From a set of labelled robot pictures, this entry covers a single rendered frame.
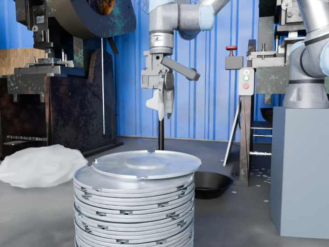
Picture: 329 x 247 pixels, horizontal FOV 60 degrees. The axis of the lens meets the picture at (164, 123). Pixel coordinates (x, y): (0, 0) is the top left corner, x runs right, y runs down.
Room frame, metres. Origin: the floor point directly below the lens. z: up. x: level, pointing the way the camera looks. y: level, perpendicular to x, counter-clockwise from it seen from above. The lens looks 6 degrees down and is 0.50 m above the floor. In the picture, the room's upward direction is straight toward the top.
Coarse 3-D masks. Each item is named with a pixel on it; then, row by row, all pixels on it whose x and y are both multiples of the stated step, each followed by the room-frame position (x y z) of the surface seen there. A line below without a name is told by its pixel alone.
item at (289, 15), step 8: (288, 0) 1.65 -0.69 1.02; (296, 0) 1.65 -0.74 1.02; (288, 8) 1.63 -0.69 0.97; (296, 8) 1.62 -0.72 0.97; (280, 16) 1.70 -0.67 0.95; (288, 16) 1.62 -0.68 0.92; (296, 16) 1.62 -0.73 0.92; (280, 24) 1.68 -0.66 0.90; (288, 24) 1.66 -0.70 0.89; (296, 24) 1.65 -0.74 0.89
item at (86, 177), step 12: (84, 168) 0.73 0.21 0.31; (84, 180) 0.62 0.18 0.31; (96, 180) 0.62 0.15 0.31; (108, 180) 0.62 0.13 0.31; (120, 180) 0.62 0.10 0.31; (132, 180) 0.62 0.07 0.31; (144, 180) 0.62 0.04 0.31; (156, 180) 0.62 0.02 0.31; (168, 180) 0.62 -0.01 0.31; (108, 192) 0.55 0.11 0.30; (120, 192) 0.54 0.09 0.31; (132, 192) 0.54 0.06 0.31; (144, 192) 0.55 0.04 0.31
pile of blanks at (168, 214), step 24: (96, 192) 0.56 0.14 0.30; (168, 192) 0.57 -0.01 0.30; (192, 192) 0.63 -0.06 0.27; (96, 216) 0.56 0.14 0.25; (120, 216) 0.54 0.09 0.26; (144, 216) 0.54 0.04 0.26; (168, 216) 0.57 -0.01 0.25; (192, 216) 0.64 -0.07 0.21; (96, 240) 0.56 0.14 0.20; (120, 240) 0.55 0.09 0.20; (144, 240) 0.55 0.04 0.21; (168, 240) 0.57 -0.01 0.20; (192, 240) 0.67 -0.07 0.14
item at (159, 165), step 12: (108, 156) 0.83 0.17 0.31; (120, 156) 0.83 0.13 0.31; (132, 156) 0.83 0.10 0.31; (144, 156) 0.81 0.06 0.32; (156, 156) 0.81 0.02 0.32; (168, 156) 0.83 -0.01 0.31; (180, 156) 0.83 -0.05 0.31; (192, 156) 0.82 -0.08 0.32; (96, 168) 0.70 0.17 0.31; (108, 168) 0.70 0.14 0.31; (120, 168) 0.70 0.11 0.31; (132, 168) 0.70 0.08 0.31; (144, 168) 0.69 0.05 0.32; (156, 168) 0.70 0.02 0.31; (168, 168) 0.70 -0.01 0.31; (180, 168) 0.70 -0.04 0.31; (192, 168) 0.70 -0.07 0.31
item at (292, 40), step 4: (284, 40) 1.47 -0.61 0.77; (288, 40) 1.47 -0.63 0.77; (292, 40) 1.47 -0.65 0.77; (296, 40) 1.47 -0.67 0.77; (300, 40) 1.47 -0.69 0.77; (284, 44) 1.59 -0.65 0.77; (288, 44) 1.57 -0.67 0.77; (292, 44) 1.57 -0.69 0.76; (284, 48) 1.61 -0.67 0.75; (288, 48) 1.57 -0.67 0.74; (284, 52) 1.60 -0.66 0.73; (288, 52) 1.57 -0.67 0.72; (284, 56) 1.59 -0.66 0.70; (288, 56) 1.57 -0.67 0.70; (284, 60) 1.59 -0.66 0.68; (288, 60) 1.56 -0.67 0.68; (288, 64) 1.57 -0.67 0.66
